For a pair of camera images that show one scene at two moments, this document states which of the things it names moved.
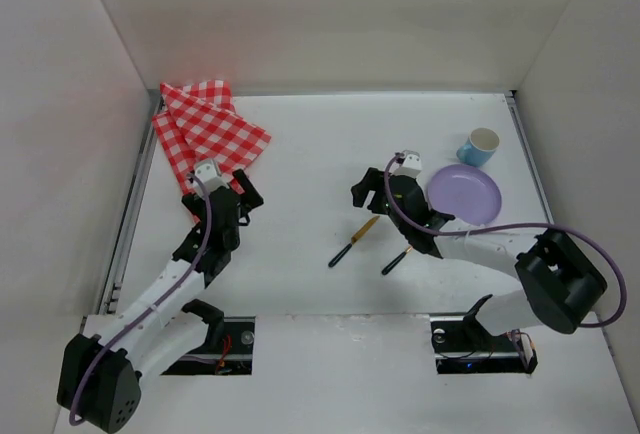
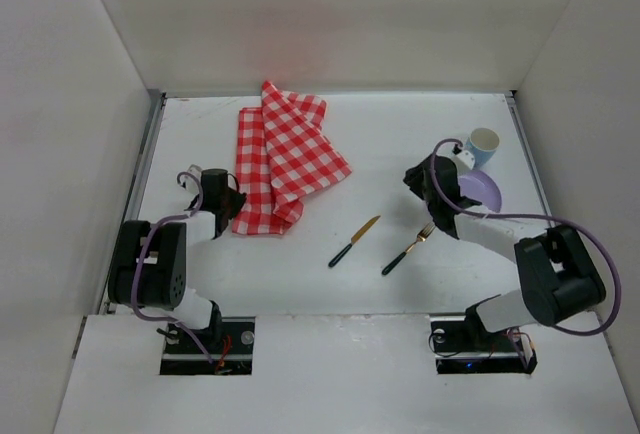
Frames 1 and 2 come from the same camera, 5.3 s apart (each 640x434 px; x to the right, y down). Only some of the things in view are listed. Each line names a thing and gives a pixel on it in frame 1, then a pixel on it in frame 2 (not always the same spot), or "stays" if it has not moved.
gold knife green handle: x=354 y=240 stays
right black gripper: x=382 y=190 -> x=417 y=182
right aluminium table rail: x=513 y=100 stays
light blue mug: x=480 y=147 stays
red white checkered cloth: x=201 y=124 -> x=282 y=155
